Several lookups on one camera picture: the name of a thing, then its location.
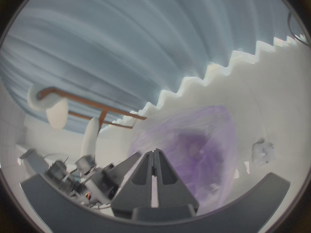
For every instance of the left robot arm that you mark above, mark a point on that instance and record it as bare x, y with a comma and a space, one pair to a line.
58, 175

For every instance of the crumpled clear plastic wrapper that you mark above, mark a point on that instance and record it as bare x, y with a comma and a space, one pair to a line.
263, 152

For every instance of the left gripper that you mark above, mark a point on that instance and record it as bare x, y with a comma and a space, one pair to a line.
107, 181

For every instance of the pale blue curtain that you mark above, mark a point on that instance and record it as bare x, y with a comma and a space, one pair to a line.
121, 45

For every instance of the purple plastic bag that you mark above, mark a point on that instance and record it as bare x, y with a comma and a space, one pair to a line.
206, 142

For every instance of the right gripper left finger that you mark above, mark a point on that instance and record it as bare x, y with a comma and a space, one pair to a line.
136, 186

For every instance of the white cushioned wooden chair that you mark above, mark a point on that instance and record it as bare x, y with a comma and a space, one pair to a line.
57, 115

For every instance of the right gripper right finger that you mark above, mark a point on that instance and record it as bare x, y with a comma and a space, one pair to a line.
172, 186

